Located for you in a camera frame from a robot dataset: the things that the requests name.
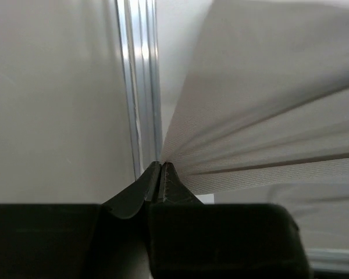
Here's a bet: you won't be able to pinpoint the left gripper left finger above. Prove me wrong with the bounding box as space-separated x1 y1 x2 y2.
100 162 161 259

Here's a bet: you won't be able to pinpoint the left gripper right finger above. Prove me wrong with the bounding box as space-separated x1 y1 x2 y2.
158 163 203 205

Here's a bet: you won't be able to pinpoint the grey trousers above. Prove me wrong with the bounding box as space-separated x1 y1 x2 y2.
162 1 349 249

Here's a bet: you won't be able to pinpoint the left aluminium rail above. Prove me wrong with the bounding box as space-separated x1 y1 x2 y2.
116 0 163 178

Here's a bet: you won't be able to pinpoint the aluminium rail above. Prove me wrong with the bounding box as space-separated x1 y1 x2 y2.
116 0 163 178
306 249 349 272

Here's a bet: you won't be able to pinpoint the front aluminium rail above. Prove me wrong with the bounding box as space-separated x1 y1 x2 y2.
306 249 349 272

